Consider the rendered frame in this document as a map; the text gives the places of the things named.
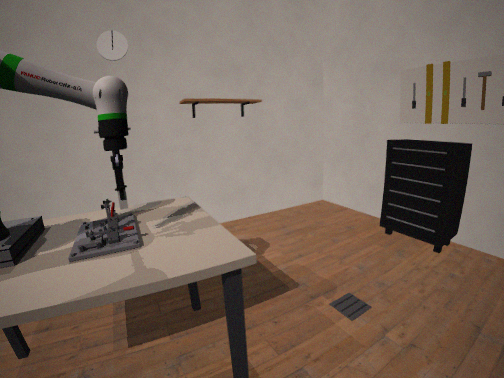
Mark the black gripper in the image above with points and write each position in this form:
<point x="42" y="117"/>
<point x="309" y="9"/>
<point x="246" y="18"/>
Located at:
<point x="115" y="145"/>

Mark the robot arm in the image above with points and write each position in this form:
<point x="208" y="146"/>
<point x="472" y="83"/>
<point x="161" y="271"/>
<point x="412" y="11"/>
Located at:
<point x="109" y="93"/>

